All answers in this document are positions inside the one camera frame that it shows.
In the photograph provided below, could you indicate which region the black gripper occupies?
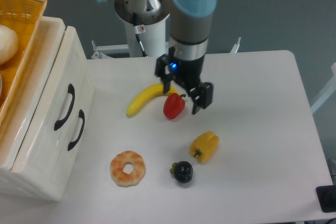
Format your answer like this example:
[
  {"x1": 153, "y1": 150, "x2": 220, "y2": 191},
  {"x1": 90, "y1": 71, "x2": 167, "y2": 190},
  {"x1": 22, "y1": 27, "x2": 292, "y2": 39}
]
[{"x1": 155, "y1": 47, "x2": 214, "y2": 115}]

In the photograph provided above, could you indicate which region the white top drawer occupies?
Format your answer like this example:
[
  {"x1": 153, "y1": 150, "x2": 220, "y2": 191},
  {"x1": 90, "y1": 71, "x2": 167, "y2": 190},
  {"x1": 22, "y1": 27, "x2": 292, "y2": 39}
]
[{"x1": 11, "y1": 26, "x2": 95, "y2": 201}]

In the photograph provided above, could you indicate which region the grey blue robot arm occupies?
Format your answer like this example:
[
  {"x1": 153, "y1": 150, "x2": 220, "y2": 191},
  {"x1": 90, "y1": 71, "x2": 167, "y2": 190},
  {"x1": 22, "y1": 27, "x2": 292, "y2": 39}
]
[{"x1": 155, "y1": 0, "x2": 217, "y2": 114}]

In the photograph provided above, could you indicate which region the white drawer cabinet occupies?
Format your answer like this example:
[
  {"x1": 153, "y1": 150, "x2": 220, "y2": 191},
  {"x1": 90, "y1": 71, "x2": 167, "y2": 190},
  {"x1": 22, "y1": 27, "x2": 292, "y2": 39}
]
[{"x1": 0, "y1": 16, "x2": 96, "y2": 202}]

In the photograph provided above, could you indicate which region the yellow banana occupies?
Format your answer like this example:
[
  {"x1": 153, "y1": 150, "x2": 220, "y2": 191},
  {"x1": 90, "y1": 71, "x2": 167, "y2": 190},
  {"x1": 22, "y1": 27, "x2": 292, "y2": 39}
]
[{"x1": 126, "y1": 83, "x2": 180, "y2": 118}]

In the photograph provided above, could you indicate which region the red bell pepper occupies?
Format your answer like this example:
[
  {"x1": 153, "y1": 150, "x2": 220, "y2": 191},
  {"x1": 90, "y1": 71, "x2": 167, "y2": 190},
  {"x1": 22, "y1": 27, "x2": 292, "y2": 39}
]
[{"x1": 163, "y1": 93, "x2": 186, "y2": 120}]

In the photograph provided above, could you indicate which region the yellow bell pepper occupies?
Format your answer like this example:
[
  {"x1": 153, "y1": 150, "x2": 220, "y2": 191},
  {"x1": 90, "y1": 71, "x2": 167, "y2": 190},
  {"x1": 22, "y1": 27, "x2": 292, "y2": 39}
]
[{"x1": 189, "y1": 131, "x2": 219, "y2": 163}]

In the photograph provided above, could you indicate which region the dark purple mangosteen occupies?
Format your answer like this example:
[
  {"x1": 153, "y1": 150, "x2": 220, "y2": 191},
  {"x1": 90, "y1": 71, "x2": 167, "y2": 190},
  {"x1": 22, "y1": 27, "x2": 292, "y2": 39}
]
[{"x1": 170, "y1": 161, "x2": 193, "y2": 184}]

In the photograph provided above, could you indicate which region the glazed bagel donut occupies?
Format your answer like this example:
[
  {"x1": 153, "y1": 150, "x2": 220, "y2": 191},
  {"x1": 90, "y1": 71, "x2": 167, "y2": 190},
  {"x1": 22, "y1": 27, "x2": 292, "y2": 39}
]
[{"x1": 110, "y1": 150, "x2": 146, "y2": 187}]

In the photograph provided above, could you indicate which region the white table leg right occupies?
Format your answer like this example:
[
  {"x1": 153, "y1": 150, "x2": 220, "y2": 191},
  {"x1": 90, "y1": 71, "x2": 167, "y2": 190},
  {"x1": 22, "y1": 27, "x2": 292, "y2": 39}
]
[{"x1": 310, "y1": 63, "x2": 335, "y2": 114}]

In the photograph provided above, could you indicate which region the yellow wicker basket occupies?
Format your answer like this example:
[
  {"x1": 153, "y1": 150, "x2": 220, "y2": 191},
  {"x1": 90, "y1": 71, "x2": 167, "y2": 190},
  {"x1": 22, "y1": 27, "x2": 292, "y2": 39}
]
[{"x1": 1, "y1": 0, "x2": 47, "y2": 122}]

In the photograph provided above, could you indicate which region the white bread bun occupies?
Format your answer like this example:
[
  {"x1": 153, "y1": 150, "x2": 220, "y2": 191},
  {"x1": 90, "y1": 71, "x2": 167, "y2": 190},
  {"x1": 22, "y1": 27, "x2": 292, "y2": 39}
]
[{"x1": 0, "y1": 25, "x2": 18, "y2": 64}]

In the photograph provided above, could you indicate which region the black device at edge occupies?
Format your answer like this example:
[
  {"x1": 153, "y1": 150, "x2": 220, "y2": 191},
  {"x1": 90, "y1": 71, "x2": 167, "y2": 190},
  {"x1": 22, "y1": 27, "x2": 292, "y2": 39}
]
[{"x1": 316, "y1": 185, "x2": 335, "y2": 213}]

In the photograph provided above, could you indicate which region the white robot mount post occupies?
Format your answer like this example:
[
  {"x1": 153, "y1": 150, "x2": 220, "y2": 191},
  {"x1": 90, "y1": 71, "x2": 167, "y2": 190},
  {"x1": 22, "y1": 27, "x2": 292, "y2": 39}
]
[{"x1": 90, "y1": 14, "x2": 171, "y2": 60}]

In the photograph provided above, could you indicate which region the white metal frame bracket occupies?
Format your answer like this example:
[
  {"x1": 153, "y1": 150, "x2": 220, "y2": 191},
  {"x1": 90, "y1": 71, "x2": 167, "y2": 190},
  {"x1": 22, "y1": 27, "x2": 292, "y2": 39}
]
[{"x1": 230, "y1": 37, "x2": 241, "y2": 53}]

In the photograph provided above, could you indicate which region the black lower drawer handle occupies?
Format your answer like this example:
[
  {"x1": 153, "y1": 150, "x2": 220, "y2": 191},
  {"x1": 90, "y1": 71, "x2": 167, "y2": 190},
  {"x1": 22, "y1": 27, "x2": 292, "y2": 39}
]
[{"x1": 67, "y1": 109, "x2": 86, "y2": 151}]

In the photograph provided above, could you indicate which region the black drawer handle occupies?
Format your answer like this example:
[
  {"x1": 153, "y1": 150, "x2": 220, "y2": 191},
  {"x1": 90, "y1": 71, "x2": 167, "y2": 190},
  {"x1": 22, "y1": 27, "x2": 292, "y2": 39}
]
[
  {"x1": 67, "y1": 109, "x2": 86, "y2": 151},
  {"x1": 54, "y1": 83, "x2": 76, "y2": 131}
]

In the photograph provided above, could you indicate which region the black top drawer handle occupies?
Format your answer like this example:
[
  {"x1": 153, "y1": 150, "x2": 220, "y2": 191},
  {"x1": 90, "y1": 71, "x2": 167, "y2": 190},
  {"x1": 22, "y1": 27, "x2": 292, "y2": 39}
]
[{"x1": 54, "y1": 83, "x2": 76, "y2": 131}]

